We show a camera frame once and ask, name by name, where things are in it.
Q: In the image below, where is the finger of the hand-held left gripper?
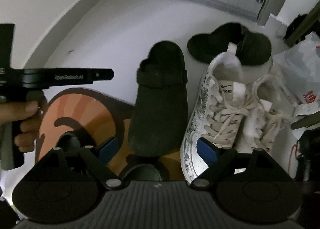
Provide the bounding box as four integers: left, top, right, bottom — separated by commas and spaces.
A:
92, 68, 115, 85

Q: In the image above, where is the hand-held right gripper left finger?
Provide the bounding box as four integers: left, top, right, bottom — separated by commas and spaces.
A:
37, 137, 123, 191

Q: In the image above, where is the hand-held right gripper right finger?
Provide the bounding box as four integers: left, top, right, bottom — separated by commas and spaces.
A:
190, 137, 278, 191

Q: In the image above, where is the white patterned sneaker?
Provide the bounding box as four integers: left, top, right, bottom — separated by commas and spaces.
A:
240, 69, 293, 154
180, 51, 253, 184

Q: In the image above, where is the dark green felt clog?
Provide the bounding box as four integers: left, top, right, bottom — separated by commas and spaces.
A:
127, 41, 189, 157
187, 22, 272, 67

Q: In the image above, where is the person's left hand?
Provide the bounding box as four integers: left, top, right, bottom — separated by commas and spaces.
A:
0, 101, 41, 154

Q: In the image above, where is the orange cat-shaped floor mat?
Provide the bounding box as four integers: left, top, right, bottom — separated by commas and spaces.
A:
37, 87, 185, 182

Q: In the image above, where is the dark bag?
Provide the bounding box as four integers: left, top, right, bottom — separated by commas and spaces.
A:
296, 132, 320, 182

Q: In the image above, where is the white plastic bag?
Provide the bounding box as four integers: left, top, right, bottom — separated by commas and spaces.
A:
271, 32, 320, 144

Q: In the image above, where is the dark cloth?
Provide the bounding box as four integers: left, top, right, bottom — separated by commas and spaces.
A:
284, 14, 310, 40

